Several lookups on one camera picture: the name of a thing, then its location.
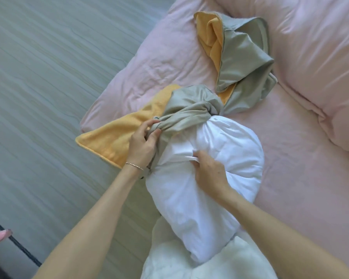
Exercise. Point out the person's right hand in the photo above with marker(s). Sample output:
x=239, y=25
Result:
x=210, y=174

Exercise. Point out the person's left hand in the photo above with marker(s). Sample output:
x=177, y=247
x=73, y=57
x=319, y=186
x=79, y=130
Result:
x=142, y=148

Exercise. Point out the white cushion insert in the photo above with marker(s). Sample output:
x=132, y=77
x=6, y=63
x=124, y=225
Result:
x=221, y=159

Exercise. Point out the grey-green cushion cover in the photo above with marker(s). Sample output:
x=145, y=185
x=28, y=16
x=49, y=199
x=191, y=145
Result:
x=189, y=110
x=244, y=63

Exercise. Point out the person's right forearm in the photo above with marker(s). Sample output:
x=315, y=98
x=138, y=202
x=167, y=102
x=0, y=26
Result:
x=290, y=238

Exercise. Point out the person's left forearm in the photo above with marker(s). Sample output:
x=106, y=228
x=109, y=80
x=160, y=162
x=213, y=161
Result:
x=84, y=226

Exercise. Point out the person's white trousers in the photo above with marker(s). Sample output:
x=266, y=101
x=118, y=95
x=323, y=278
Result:
x=177, y=264

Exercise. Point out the pink bed sheet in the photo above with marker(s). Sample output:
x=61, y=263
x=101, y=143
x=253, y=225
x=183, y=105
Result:
x=293, y=171

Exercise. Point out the pink duvet with white ruffle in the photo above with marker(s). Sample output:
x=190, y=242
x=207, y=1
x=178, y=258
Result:
x=308, y=55

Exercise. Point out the black chair base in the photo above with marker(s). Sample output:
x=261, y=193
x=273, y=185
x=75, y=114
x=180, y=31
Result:
x=14, y=244

